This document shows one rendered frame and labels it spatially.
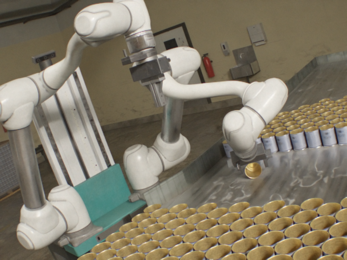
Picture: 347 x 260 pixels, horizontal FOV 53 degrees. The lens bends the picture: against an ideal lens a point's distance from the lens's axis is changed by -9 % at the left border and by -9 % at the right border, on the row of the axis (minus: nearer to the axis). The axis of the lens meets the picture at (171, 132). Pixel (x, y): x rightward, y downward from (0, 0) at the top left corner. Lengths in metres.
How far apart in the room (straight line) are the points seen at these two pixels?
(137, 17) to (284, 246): 0.78
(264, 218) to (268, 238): 0.12
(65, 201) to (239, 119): 0.93
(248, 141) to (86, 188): 1.02
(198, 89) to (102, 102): 9.74
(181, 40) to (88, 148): 6.96
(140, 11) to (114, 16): 0.13
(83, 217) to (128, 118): 8.86
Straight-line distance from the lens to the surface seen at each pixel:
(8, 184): 8.13
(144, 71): 1.22
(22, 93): 1.46
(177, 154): 2.07
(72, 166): 2.06
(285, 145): 1.70
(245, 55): 8.22
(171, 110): 1.86
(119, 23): 1.11
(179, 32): 8.87
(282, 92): 1.31
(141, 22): 1.19
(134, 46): 1.20
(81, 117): 2.07
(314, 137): 1.65
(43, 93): 1.53
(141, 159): 2.00
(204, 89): 1.43
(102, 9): 1.08
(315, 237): 0.96
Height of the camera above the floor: 1.66
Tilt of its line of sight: 12 degrees down
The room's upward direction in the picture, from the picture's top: 19 degrees counter-clockwise
